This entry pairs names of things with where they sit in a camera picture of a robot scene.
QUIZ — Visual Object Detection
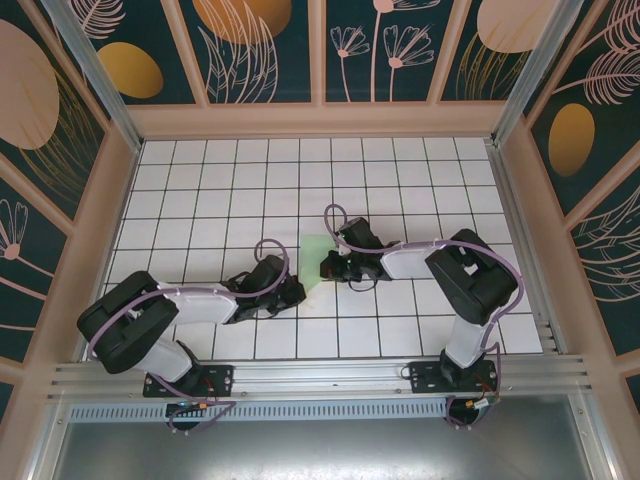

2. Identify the light green cloth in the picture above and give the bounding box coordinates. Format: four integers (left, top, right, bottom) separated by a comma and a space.
298, 233, 337, 291

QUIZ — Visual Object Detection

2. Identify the grey metal sheet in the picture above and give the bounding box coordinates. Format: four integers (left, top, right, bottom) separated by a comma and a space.
49, 417, 596, 480

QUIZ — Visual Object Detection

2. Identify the long aluminium mounting rail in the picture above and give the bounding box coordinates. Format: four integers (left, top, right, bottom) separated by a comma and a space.
47, 354, 594, 401

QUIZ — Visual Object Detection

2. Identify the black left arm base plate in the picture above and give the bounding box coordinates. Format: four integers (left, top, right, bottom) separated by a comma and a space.
143, 363, 236, 399

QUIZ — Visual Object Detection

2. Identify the slotted grey cable duct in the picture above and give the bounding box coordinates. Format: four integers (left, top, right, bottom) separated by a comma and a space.
69, 399, 451, 421

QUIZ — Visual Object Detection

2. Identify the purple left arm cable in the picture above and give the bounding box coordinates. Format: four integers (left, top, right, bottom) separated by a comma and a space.
88, 239, 289, 435

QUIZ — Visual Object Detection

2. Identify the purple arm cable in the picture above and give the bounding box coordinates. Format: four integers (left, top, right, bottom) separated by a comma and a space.
88, 239, 289, 435
323, 203, 524, 431

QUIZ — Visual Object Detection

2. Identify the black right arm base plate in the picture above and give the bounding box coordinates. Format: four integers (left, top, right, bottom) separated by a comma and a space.
408, 359, 501, 396

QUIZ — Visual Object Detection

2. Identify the aluminium side rail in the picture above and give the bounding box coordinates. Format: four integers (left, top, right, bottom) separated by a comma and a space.
487, 142, 569, 356

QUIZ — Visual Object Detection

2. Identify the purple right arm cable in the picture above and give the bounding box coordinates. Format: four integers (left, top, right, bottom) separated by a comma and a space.
323, 203, 524, 431

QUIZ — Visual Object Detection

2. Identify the aluminium corner post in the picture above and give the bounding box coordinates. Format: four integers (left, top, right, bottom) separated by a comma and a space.
492, 0, 586, 146
39, 0, 144, 151

